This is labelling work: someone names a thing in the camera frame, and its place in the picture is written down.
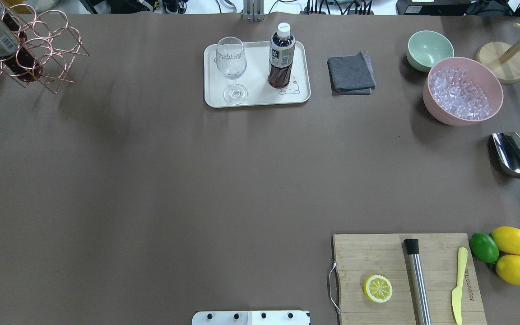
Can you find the aluminium frame post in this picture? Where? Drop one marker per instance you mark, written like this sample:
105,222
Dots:
253,10

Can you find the green lime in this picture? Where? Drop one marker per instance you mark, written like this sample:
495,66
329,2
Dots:
484,248

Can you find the grey folded cloth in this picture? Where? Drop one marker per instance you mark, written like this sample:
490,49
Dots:
352,75

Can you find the pink bowl of ice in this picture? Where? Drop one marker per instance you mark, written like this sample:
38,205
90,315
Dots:
460,91

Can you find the green bowl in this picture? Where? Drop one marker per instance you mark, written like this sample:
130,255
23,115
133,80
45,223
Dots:
426,48

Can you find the yellow plastic knife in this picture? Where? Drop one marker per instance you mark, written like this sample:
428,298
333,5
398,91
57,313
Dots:
457,292

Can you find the clear wine glass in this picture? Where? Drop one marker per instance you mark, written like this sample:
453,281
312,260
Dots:
231,62

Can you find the cream rabbit tray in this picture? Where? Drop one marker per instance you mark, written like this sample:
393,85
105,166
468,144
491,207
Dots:
255,78

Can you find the copper wire bottle basket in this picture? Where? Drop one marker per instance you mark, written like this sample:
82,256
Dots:
52,41

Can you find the yellow lemon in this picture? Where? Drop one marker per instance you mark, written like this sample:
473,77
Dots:
507,239
508,268

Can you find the wooden cup tree stand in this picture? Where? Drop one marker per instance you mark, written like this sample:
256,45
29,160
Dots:
502,59

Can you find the tea bottle white cap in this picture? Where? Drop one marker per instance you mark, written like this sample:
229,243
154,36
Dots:
282,48

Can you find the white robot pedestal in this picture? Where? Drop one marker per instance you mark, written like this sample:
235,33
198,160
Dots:
267,317

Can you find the metal ice scoop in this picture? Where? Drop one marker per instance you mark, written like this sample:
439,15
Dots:
508,150

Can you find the bamboo cutting board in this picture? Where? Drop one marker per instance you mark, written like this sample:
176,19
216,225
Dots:
359,256

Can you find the tea bottle back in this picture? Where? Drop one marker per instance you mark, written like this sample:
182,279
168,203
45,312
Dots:
11,22

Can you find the steel muddler black tip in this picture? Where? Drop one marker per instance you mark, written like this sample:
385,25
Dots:
419,290

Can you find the tea bottle front left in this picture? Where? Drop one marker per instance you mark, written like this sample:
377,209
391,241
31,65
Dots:
21,63

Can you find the half lemon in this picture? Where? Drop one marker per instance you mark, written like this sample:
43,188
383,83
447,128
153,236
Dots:
378,289

